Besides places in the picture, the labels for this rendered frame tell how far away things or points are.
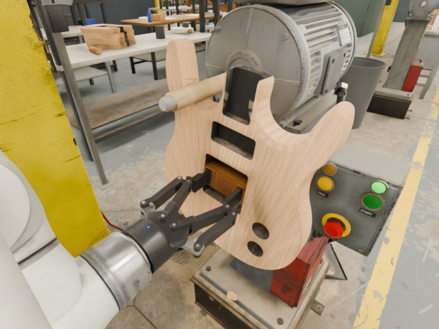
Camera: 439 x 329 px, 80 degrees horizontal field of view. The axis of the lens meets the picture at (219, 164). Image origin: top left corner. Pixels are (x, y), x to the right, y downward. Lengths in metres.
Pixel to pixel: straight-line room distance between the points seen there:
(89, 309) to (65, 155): 1.10
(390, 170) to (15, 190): 0.57
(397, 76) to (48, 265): 4.03
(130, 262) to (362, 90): 3.11
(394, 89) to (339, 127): 3.76
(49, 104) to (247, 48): 0.94
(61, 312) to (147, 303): 1.31
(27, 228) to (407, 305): 1.79
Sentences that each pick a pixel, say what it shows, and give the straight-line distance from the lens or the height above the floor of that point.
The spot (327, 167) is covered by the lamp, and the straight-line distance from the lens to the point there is 0.56.
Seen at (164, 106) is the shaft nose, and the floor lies 1.25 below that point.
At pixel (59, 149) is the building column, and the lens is 1.38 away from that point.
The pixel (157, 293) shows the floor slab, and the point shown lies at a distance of 1.65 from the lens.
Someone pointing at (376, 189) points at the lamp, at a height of 1.10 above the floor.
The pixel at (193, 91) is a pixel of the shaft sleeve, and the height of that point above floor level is 1.26.
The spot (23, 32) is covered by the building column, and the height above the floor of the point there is 1.27.
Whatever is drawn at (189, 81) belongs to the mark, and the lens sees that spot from 0.51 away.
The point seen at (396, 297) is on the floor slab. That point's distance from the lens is 1.87.
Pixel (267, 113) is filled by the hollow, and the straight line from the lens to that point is 0.44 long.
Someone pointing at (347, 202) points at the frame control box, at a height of 1.04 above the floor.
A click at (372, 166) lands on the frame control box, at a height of 1.12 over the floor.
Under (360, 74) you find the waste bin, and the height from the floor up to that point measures 0.64.
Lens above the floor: 1.41
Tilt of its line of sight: 34 degrees down
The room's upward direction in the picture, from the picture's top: straight up
